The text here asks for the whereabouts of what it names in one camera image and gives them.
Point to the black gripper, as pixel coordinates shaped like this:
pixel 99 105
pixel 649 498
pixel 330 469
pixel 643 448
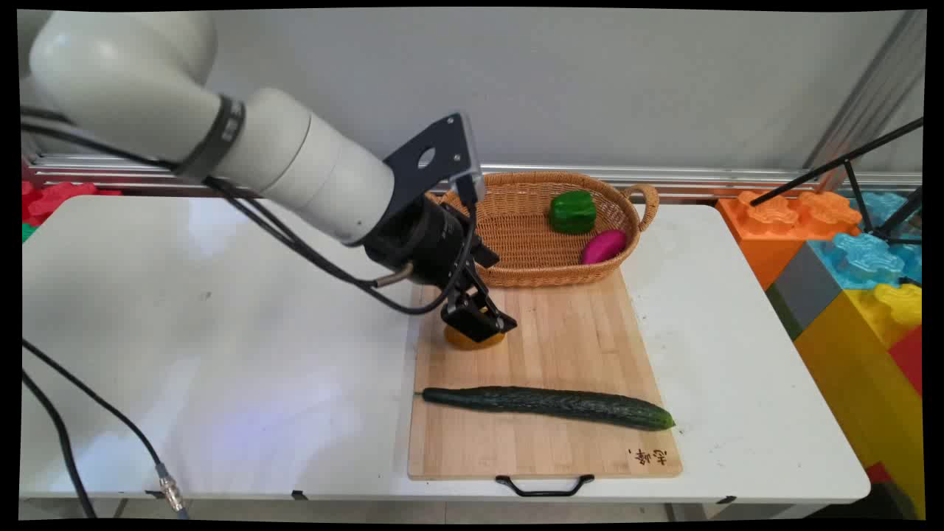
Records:
pixel 428 243

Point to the woven wicker basket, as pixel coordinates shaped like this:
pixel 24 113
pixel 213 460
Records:
pixel 531 251

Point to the magenta toy sweet potato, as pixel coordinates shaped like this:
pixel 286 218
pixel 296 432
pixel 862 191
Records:
pixel 603 247

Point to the horizontal aluminium rail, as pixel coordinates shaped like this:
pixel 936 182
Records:
pixel 664 181

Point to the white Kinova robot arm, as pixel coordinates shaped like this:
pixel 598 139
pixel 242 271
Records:
pixel 133 81

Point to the grey giant building block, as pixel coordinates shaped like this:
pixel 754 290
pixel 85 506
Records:
pixel 804 287

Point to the wooden cutting board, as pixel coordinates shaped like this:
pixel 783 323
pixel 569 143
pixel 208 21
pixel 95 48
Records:
pixel 546 346

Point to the dark green cucumber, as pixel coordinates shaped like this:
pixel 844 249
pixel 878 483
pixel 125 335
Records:
pixel 553 404

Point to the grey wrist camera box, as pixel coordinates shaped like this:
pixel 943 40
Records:
pixel 470 158

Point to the blue giant building block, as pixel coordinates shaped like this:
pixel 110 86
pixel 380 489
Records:
pixel 866 254

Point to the yellow giant building block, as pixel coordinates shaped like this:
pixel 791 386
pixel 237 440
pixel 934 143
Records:
pixel 863 383

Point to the green toy bell pepper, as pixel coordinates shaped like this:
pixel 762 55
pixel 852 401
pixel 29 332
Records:
pixel 572 212

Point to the green foam block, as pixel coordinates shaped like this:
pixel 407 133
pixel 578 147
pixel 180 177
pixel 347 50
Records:
pixel 27 232

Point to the orange giant building block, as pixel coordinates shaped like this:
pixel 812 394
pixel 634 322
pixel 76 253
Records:
pixel 767 236

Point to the black tripod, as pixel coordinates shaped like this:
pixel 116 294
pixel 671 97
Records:
pixel 906 210

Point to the red giant building block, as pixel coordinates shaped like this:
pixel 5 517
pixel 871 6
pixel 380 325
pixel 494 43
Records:
pixel 911 358

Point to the slanted aluminium frame post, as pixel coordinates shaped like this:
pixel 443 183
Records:
pixel 870 96

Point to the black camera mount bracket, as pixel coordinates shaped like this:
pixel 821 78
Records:
pixel 428 173

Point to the red foam blocks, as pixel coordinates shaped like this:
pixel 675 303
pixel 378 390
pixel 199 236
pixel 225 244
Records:
pixel 55 199

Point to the orange yellow toy fruit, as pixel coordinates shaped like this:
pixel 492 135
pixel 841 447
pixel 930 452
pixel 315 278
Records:
pixel 461 341

